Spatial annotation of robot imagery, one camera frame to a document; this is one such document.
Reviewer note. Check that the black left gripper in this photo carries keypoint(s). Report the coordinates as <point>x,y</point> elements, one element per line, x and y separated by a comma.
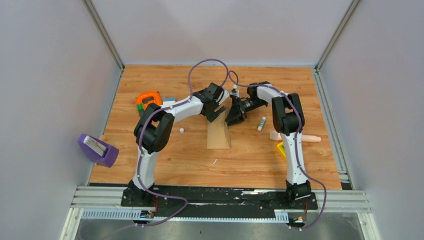
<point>211,116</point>

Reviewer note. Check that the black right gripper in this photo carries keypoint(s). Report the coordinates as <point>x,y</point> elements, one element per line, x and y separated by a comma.
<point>236,115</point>

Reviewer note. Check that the tan paper envelope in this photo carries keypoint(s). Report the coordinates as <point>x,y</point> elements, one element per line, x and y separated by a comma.
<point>218,134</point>

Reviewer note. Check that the white green glue stick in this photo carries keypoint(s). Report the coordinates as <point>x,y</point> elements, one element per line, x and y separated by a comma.
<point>261,123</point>

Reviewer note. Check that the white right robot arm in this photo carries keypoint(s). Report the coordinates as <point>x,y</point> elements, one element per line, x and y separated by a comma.
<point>288,121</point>

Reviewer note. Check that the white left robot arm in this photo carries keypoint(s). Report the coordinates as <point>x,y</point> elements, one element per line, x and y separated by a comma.
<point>155,126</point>

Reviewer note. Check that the pink toy microphone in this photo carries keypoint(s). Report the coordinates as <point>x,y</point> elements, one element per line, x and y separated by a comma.
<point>275,136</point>

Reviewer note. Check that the white and blue building block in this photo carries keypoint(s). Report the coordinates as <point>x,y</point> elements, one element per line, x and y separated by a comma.
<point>169,101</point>

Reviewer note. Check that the yellow building block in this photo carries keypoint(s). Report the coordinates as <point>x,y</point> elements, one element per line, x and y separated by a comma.
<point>280,148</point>

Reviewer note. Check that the orange curved toy track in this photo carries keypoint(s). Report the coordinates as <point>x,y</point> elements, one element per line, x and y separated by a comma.
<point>148,97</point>

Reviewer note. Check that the green building block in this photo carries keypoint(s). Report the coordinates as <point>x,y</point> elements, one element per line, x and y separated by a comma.
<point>140,109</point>

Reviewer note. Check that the purple box with card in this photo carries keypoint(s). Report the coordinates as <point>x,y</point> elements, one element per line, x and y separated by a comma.
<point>98,151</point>

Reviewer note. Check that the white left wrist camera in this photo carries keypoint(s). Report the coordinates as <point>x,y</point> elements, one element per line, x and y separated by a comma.
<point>225,94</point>

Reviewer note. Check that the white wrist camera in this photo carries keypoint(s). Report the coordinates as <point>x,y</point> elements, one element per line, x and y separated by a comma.
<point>225,94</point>
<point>235,92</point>

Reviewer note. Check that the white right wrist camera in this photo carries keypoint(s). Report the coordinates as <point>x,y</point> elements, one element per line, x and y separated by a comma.
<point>235,92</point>

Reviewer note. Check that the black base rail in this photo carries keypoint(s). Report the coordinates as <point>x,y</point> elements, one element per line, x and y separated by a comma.
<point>214,202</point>

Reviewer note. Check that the white slotted cable duct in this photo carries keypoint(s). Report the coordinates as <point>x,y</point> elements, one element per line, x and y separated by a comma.
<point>140,215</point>

